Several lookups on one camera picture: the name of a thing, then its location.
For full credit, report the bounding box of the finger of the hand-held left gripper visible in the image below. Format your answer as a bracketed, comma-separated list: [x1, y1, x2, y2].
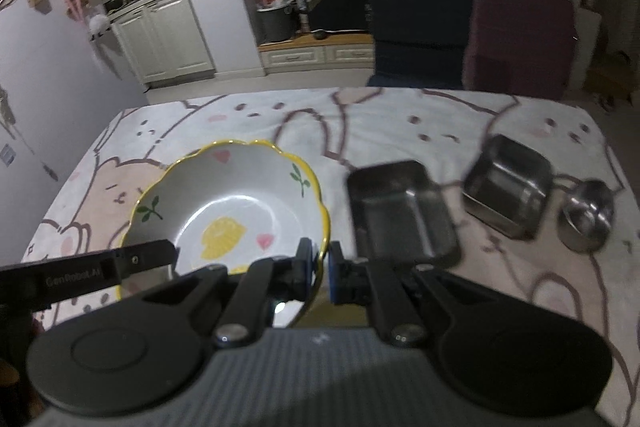
[115, 240, 180, 284]

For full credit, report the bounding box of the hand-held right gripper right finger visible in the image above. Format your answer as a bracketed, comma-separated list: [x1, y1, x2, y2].
[328, 241, 496, 349]

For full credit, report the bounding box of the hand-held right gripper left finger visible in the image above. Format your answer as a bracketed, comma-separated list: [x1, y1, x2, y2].
[142, 237, 321, 349]

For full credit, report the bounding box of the flower-shaped bowl yellow rim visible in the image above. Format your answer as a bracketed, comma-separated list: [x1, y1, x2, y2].
[117, 139, 332, 328]

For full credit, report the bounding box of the small square steel container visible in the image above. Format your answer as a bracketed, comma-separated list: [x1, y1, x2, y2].
[462, 134, 555, 241]

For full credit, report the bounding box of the small round steel cup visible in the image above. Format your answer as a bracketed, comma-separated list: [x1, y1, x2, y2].
[556, 179, 616, 253]

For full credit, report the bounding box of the large rectangular steel container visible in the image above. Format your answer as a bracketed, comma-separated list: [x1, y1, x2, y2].
[346, 160, 462, 269]

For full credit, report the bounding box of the low wooden-top cabinet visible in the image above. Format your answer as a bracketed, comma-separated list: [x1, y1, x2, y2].
[258, 32, 377, 76]

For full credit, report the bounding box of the white kitchen cabinet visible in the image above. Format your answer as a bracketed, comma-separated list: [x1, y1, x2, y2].
[111, 0, 216, 84]

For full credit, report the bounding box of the grey trash bin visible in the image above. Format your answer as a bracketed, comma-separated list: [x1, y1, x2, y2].
[256, 3, 297, 44]

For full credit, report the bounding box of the dark blue cushion chair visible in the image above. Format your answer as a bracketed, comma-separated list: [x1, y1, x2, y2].
[366, 0, 475, 89]

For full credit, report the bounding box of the purple cushion chair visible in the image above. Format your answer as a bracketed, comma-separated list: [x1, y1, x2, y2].
[462, 0, 577, 100]

